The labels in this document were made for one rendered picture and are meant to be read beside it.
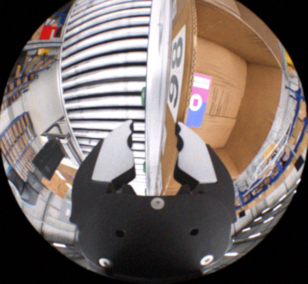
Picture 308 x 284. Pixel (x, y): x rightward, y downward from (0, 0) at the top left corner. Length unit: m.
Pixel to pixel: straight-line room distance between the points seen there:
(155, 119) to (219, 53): 0.29
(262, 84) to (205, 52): 0.21
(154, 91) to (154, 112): 0.06
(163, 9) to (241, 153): 0.53
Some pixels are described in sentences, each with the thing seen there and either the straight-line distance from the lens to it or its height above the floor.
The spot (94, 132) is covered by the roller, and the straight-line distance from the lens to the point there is 0.61.
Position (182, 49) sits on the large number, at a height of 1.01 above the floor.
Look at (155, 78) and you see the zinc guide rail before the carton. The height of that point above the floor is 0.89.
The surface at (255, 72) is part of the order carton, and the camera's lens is 0.41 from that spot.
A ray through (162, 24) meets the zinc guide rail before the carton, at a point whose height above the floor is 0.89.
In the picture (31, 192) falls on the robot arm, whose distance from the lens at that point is 0.93.
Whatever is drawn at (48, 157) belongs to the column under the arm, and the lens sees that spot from 0.92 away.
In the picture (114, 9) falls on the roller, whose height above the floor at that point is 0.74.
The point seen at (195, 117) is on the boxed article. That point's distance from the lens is 0.30.
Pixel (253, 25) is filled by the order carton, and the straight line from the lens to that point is 0.50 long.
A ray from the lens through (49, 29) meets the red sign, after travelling 0.76.
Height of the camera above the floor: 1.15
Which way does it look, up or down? 58 degrees down
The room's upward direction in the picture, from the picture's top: 180 degrees clockwise
